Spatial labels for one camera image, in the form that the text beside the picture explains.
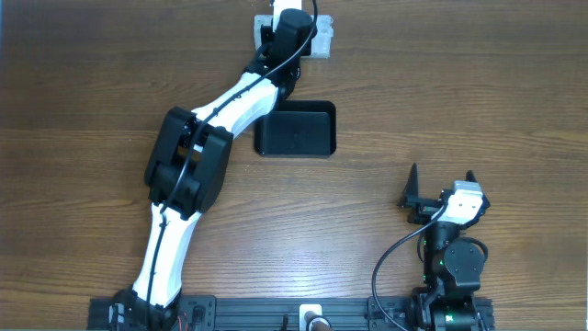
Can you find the white test tube rack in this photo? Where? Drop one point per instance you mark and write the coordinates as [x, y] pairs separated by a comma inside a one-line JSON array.
[[324, 41]]

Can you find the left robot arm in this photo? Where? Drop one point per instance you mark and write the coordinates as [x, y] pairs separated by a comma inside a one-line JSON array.
[[257, 108]]

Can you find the mounting rail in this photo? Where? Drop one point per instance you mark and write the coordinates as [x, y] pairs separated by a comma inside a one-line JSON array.
[[266, 315]]

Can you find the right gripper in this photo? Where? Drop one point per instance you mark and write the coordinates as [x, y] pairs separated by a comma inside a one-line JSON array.
[[422, 211]]

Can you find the black tray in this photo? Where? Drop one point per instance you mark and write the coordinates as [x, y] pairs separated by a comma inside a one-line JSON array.
[[298, 133]]

